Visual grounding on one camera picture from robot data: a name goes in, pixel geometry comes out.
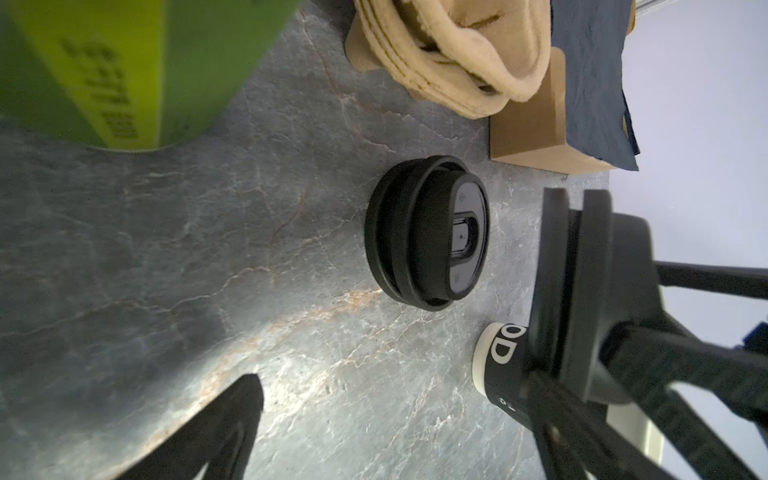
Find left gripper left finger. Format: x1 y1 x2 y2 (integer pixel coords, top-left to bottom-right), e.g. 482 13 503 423
120 374 264 479

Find cardboard box of napkins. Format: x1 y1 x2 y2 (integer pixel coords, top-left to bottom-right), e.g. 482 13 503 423
490 1 640 175

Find stack of black lids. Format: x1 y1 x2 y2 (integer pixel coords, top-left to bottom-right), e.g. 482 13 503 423
364 155 490 311

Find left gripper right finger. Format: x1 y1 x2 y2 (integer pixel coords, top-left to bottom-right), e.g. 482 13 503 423
528 262 767 479

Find black paper coffee cup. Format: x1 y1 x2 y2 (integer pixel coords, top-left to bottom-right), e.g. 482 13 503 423
471 322 532 430

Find brown pulp cup carriers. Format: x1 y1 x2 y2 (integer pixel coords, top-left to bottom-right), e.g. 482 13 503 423
345 0 552 119

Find black cup lid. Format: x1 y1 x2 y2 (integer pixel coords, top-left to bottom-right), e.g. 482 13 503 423
526 188 663 405

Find stack of paper cups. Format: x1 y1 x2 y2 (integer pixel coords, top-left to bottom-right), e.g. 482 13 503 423
1 1 297 152

